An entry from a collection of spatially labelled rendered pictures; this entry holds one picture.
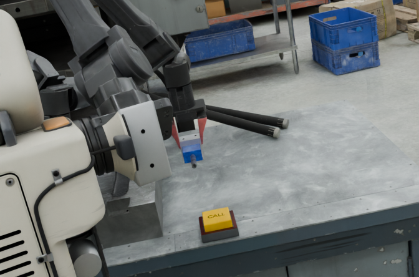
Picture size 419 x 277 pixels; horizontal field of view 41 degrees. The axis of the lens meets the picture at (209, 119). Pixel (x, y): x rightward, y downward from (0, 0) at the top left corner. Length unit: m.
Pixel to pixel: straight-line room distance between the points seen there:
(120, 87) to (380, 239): 0.77
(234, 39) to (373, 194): 3.76
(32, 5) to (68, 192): 1.33
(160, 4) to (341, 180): 0.94
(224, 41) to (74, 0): 4.07
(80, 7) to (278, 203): 0.67
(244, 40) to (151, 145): 4.25
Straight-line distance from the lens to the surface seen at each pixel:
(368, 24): 4.86
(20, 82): 0.72
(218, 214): 1.25
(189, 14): 2.01
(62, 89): 1.22
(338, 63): 4.83
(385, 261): 1.43
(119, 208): 1.31
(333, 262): 1.39
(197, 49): 4.97
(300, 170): 1.47
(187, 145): 1.34
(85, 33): 0.92
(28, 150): 0.70
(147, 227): 1.28
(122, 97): 0.82
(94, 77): 0.88
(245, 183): 1.44
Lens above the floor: 1.45
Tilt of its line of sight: 20 degrees down
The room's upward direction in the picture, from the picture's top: 11 degrees counter-clockwise
